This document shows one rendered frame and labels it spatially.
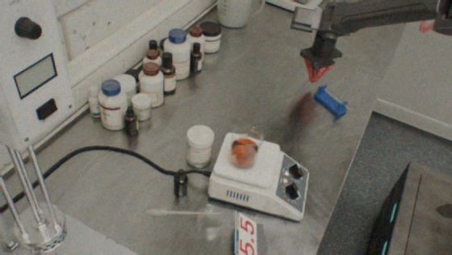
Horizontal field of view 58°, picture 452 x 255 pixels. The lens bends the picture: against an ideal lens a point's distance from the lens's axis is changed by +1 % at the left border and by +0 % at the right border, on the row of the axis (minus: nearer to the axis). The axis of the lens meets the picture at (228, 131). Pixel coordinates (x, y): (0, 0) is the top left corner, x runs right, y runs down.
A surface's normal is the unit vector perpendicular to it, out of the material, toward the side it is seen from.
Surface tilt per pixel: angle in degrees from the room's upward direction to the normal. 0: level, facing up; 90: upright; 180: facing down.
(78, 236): 0
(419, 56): 90
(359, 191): 0
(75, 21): 90
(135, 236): 0
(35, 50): 90
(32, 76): 90
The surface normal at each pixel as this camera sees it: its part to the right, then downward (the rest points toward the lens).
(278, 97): 0.11, -0.71
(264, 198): -0.24, 0.66
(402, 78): -0.45, 0.59
